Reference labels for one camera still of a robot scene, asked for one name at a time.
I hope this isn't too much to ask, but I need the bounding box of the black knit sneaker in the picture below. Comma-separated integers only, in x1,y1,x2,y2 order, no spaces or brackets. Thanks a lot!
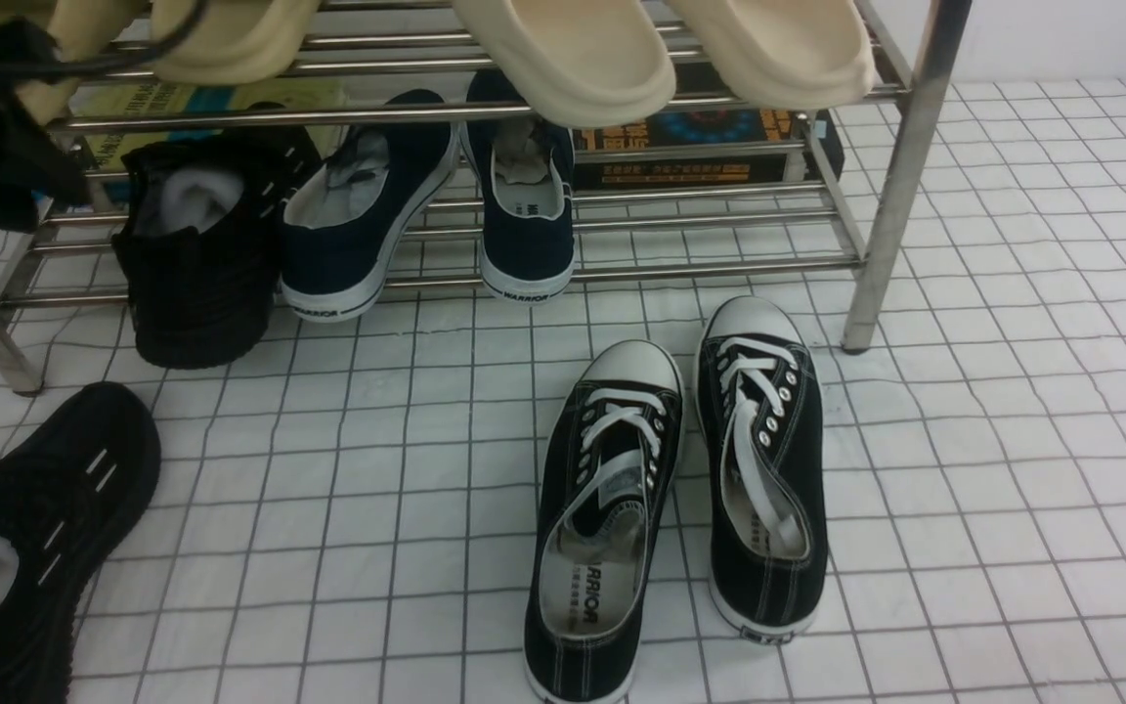
0,382,161,703
111,126,319,369

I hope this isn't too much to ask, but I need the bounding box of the silver metal shoe rack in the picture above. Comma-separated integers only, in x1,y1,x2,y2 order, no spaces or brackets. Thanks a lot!
0,1,973,396

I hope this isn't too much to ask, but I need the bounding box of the beige slipper far left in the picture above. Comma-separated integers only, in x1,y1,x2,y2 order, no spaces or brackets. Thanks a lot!
0,1,149,125

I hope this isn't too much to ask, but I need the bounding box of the beige slipper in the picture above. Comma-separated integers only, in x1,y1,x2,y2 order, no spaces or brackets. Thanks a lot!
0,1,149,125
452,1,676,130
152,0,322,86
669,1,877,110

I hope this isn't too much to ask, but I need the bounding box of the navy canvas sneaker left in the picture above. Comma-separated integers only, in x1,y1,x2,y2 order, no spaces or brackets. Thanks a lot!
278,123,457,324

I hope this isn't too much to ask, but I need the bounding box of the navy canvas sneaker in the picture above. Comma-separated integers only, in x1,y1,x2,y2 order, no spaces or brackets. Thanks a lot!
278,123,457,324
459,115,577,304

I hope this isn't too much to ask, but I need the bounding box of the navy canvas sneaker right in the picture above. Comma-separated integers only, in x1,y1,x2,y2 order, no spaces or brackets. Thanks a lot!
459,115,577,304

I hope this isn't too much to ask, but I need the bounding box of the black canvas lace-up sneaker left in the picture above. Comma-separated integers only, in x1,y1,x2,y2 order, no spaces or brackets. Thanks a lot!
522,340,685,703

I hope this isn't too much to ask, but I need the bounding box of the black canvas lace-up sneaker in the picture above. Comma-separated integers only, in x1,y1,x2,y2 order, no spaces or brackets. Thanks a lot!
522,340,685,703
694,297,830,645

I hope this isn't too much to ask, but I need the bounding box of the black orange box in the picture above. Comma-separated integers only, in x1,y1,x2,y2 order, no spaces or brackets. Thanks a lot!
573,108,799,191

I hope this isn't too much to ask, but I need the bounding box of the beige slipper far right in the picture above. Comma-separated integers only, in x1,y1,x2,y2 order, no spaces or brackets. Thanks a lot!
669,1,877,110

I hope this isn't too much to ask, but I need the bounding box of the black canvas lace-up sneaker right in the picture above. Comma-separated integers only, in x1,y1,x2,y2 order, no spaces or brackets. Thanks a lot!
694,297,830,645

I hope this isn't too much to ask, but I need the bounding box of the black cable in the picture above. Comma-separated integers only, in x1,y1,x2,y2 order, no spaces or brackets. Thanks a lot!
0,0,211,81

